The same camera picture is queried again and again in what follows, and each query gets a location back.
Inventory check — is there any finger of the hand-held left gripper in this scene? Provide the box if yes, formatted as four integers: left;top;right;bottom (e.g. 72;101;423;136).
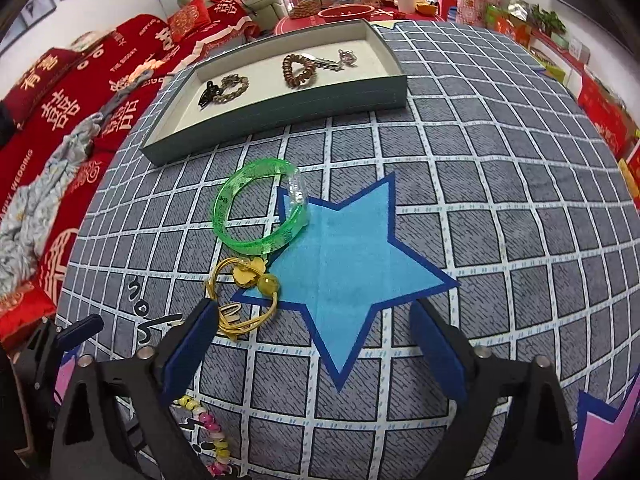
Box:
56;314;105;352

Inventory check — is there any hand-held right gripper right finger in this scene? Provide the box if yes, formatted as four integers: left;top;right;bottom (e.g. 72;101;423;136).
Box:
409;297;580;480

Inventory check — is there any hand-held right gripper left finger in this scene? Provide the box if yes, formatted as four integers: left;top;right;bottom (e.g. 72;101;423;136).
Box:
50;297;219;480

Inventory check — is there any pastel bead bracelet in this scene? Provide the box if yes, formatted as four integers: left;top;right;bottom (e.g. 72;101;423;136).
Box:
172;395;233;478

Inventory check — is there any yellow cord bracelet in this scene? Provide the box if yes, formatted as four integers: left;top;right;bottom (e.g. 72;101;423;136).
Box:
204;256;281;343

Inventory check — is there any green translucent bangle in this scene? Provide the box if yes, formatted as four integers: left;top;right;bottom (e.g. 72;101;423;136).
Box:
212;157;312;256

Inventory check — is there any grey jewelry tray box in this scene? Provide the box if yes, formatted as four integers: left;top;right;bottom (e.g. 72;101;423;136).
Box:
139;19;408;167

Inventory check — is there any black hair clip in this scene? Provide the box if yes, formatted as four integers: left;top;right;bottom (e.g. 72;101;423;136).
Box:
199;80;221;110

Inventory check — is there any braided bracelet with heart charm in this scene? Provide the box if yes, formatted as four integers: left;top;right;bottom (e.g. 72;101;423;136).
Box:
212;75;251;103

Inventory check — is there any brown wooden bead bracelet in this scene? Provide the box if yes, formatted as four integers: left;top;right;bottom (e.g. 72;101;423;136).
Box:
282;52;317;90

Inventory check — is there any silver hair clip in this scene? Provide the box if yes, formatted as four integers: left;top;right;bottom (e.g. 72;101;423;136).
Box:
305;52;346;71

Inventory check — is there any grey checked blanket with stars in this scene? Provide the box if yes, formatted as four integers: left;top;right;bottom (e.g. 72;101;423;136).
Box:
52;20;640;480

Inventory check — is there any light blue cloth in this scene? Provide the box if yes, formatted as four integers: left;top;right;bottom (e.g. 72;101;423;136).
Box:
0;67;156;296

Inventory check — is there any sofa with red cover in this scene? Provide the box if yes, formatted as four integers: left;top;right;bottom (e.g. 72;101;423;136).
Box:
0;0;261;351

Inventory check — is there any large red pillow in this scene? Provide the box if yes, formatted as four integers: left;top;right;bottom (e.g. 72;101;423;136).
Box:
2;47;88;128

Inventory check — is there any pale cushion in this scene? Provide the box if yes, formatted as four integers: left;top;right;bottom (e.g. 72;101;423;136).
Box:
70;31;116;53

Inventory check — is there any red gift box with dragon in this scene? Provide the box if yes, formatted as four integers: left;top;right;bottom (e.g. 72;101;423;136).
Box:
577;72;638;158

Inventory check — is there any green cardboard box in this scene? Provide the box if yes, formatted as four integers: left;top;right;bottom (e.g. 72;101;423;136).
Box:
530;47;566;86

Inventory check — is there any tall framed photo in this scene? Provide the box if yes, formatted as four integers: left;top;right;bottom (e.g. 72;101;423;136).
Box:
20;0;56;20

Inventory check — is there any orange gift box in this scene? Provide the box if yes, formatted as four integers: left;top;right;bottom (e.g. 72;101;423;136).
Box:
485;5;531;46

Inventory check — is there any small red patterned pillow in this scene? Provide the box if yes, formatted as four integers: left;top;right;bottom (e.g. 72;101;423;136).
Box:
167;0;211;28

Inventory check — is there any red round mat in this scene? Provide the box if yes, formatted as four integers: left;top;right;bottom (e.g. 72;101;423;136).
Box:
274;7;441;36

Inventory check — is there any potted green plant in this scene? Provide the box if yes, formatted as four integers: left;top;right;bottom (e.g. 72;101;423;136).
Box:
530;4;566;36

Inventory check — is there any red plastic basin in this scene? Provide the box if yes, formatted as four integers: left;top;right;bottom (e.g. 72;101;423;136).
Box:
317;4;376;23

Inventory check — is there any beige armchair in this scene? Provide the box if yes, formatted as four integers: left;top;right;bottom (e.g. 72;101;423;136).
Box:
177;0;291;18

